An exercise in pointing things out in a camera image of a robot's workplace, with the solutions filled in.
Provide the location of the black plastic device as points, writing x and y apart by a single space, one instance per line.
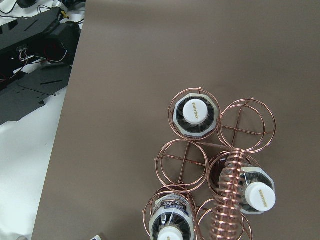
36 58

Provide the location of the copper wire bottle basket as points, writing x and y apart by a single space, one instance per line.
206 171

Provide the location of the tea bottle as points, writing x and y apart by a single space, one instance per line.
256 189
195 115
172 219

